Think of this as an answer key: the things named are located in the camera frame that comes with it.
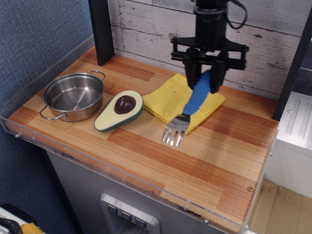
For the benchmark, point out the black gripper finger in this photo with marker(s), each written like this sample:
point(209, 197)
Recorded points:
point(192, 66)
point(219, 67)

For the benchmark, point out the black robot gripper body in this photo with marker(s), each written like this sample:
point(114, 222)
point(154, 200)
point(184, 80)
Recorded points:
point(210, 45)

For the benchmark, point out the blue handled metal fork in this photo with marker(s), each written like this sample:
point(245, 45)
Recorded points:
point(175, 130)

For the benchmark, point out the yellow folded cloth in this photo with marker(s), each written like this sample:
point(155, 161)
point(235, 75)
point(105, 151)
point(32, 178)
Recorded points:
point(168, 101)

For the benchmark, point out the toy avocado half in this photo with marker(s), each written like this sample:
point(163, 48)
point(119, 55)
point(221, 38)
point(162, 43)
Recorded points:
point(122, 109)

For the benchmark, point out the white side cabinet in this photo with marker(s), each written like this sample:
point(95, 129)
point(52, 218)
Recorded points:
point(290, 160)

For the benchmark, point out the small steel pot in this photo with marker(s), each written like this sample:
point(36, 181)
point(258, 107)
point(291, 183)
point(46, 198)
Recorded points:
point(73, 97)

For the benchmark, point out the clear acrylic table guard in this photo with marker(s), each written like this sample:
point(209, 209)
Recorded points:
point(207, 178)

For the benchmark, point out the silver dispenser control panel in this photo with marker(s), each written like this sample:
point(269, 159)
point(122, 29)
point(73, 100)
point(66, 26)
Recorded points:
point(123, 218)

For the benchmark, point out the black and yellow bag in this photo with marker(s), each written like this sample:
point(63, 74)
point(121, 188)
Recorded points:
point(15, 221)

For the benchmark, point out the black right frame post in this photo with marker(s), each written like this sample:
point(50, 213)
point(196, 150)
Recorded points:
point(294, 68)

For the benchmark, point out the black frame post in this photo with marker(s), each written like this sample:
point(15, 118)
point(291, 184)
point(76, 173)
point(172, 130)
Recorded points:
point(294, 68)
point(102, 30)

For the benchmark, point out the black left frame post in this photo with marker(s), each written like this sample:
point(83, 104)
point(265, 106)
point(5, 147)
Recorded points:
point(102, 30)

